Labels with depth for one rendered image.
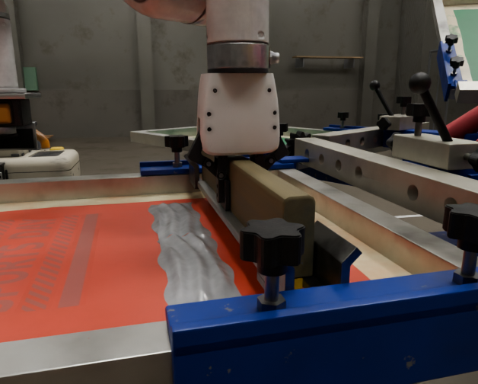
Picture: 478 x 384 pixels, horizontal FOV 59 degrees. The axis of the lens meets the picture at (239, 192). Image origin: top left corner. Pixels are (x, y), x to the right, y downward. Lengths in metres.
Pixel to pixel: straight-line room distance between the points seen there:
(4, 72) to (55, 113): 9.71
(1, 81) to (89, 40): 9.64
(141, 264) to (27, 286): 0.12
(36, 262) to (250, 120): 0.30
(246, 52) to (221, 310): 0.31
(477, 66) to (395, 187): 1.24
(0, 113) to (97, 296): 0.68
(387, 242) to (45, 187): 0.57
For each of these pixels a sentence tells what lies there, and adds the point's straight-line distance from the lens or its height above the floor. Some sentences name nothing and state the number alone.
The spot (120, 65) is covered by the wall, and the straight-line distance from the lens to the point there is 10.58.
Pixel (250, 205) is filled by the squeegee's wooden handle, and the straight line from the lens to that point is 0.45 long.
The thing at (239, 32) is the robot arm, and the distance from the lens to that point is 0.51.
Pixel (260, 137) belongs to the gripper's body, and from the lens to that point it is 0.53.
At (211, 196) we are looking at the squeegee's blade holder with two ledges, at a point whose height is 1.00.
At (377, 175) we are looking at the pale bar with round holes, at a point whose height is 1.02.
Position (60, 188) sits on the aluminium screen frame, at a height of 0.98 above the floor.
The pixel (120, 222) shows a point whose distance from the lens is 0.65.
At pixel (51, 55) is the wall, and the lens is 10.78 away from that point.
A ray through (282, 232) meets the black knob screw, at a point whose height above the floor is 1.06.
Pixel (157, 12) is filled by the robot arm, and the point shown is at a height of 1.23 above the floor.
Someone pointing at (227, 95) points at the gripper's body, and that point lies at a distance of 0.51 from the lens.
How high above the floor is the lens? 1.15
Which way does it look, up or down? 14 degrees down
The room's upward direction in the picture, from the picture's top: straight up
